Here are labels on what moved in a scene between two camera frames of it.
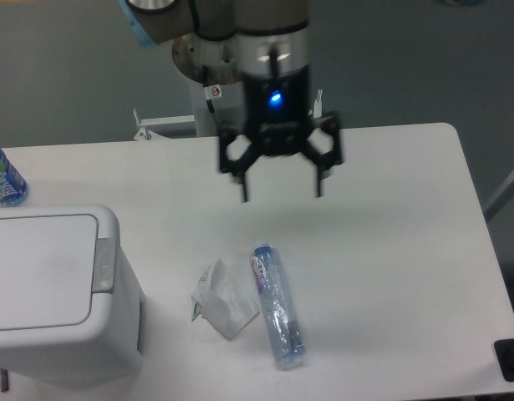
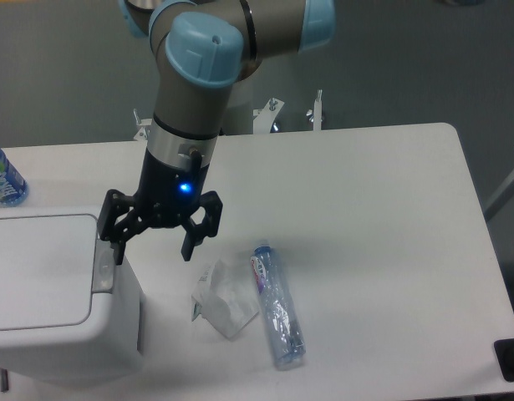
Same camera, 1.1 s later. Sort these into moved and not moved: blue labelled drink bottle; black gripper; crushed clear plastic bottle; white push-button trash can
Moved: black gripper
Not moved: blue labelled drink bottle; white push-button trash can; crushed clear plastic bottle
